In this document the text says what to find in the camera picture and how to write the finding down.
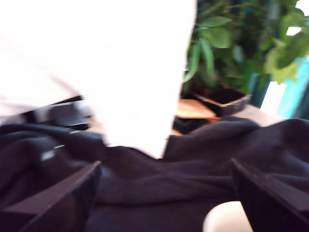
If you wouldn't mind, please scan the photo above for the dark navy hoodie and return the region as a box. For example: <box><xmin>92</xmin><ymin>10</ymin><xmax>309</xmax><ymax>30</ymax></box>
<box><xmin>0</xmin><ymin>116</ymin><xmax>309</xmax><ymax>232</ymax></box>

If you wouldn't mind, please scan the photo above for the teal curtain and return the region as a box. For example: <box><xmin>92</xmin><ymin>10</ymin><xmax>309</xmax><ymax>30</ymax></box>
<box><xmin>248</xmin><ymin>54</ymin><xmax>309</xmax><ymax>119</ymax></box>

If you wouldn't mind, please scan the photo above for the black plant pot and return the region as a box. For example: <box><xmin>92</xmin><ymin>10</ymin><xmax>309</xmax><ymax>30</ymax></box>
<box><xmin>190</xmin><ymin>83</ymin><xmax>253</xmax><ymax>117</ymax></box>

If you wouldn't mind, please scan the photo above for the wooden board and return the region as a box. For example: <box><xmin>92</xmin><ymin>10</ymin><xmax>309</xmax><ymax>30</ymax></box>
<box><xmin>177</xmin><ymin>99</ymin><xmax>217</xmax><ymax>119</ymax></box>

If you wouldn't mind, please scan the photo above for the white hanging cloth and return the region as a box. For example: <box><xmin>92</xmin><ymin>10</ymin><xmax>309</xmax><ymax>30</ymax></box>
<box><xmin>0</xmin><ymin>0</ymin><xmax>197</xmax><ymax>160</ymax></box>

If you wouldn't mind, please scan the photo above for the green leafy houseplant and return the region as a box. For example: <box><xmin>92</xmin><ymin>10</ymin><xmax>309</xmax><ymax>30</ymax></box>
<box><xmin>182</xmin><ymin>0</ymin><xmax>309</xmax><ymax>95</ymax></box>

